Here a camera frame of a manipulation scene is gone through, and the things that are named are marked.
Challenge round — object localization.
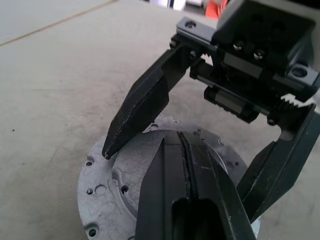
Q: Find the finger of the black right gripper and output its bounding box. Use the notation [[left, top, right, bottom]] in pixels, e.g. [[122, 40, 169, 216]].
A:
[[101, 46, 202, 160], [236, 103, 318, 224]]

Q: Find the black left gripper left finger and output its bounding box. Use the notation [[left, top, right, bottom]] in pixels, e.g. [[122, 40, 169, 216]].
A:
[[136, 137, 191, 240]]

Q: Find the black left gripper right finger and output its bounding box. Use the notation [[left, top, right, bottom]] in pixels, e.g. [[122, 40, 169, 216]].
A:
[[177, 130, 257, 240]]

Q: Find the grey metal motor lid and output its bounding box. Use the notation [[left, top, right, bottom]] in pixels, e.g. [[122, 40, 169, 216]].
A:
[[77, 115, 261, 240]]

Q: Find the orange surface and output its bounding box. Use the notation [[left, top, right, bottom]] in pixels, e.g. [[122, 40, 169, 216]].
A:
[[204, 0, 230, 20]]

